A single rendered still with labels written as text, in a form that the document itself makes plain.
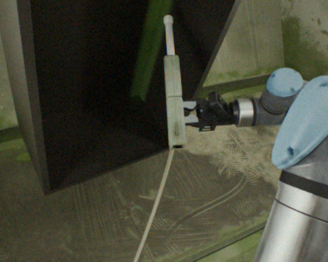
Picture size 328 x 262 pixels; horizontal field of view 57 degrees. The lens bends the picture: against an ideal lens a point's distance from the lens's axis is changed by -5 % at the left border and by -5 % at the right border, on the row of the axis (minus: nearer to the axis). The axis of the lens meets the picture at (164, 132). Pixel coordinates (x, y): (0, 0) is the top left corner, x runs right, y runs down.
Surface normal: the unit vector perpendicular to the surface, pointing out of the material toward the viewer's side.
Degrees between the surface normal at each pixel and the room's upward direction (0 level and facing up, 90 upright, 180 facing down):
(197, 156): 0
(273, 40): 57
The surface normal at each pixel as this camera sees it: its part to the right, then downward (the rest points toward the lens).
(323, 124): -0.21, 0.04
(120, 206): 0.12, -0.72
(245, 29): 0.44, 0.15
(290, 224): -0.82, -0.24
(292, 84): -0.07, -0.48
